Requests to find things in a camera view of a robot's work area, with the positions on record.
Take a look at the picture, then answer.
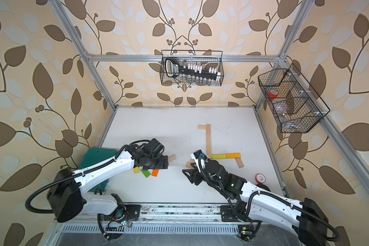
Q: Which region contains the yellow-green long block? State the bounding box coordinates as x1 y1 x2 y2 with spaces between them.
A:
212 154 227 160

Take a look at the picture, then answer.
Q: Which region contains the amber yellow block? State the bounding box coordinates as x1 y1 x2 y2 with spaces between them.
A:
226 153 241 159

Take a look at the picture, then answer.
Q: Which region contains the wood long block vertical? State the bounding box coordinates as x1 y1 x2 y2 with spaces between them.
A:
207 145 212 159

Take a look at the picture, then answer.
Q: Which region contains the wood small block lowest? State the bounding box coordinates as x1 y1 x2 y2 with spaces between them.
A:
235 157 244 168

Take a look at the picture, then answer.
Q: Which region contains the wood long block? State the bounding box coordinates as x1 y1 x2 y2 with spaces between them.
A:
186 163 194 169
206 124 211 136
206 134 212 148

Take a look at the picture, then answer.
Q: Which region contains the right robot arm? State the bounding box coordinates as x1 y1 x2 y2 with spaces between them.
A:
182 150 341 246

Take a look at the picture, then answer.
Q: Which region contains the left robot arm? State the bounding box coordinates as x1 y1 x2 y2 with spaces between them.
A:
25 138 169 240

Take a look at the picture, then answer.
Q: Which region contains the wood block beside red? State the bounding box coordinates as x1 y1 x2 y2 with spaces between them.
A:
168 154 176 162

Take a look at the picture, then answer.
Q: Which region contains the dark green block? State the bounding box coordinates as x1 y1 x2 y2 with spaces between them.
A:
141 169 151 178

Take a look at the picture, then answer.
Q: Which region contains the red tape roll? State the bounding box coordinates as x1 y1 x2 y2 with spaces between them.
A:
255 173 266 184

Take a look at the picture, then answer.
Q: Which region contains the black tape roll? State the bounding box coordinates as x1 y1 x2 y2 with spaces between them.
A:
257 184 271 192

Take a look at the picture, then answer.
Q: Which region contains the black socket tool set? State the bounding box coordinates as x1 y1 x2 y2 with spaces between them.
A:
164 57 218 80

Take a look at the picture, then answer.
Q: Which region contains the red cup in basket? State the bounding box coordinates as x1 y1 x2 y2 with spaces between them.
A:
268 89 279 99

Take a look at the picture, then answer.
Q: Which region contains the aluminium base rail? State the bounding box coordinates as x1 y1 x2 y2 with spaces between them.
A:
53 202 308 236

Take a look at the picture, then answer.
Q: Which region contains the back wire basket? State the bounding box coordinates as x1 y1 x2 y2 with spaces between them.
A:
159 49 224 87

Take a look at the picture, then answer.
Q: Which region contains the side wire basket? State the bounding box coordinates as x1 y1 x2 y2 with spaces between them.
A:
258 64 330 133

